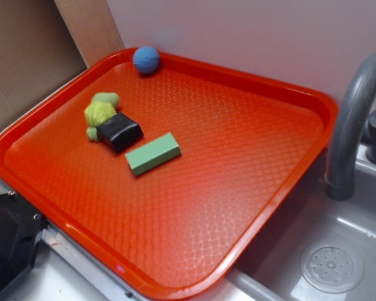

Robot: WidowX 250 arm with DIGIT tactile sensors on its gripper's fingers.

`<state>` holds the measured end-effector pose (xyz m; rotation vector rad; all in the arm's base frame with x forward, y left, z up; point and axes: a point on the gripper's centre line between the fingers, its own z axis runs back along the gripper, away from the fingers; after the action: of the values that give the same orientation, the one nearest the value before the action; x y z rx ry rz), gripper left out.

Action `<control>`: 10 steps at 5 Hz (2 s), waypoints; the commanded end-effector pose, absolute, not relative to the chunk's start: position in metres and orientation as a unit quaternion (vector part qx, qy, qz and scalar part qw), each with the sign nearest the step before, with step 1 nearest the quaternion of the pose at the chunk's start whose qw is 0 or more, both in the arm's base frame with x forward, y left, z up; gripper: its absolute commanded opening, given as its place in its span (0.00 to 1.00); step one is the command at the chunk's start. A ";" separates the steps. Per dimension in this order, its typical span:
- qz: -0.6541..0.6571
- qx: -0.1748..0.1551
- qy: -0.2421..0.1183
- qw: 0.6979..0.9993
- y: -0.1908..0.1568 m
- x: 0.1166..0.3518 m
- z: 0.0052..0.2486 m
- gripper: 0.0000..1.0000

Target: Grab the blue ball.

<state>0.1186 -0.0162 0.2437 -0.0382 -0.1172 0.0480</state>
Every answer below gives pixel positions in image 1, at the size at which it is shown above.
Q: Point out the grey sink basin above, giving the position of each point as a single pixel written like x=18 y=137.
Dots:
x=270 y=268

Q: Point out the black box with screws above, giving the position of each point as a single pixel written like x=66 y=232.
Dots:
x=21 y=226

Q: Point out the black rectangular block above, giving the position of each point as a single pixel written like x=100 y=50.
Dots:
x=119 y=132

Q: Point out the green rectangular block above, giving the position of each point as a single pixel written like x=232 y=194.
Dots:
x=153 y=154

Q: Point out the light wooden board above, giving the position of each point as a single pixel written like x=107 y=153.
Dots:
x=92 y=28

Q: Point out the blue ball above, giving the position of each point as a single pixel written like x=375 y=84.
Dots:
x=146 y=60

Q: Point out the brown cardboard panel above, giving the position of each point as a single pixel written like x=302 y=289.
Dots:
x=37 y=56

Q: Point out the round sink drain cover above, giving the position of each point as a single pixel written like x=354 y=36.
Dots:
x=332 y=266

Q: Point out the red plastic tray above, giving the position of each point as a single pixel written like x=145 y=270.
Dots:
x=176 y=230

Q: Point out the green plush toy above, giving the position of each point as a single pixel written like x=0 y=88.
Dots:
x=103 y=106

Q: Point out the grey curved faucet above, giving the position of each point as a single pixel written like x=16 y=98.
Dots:
x=358 y=103

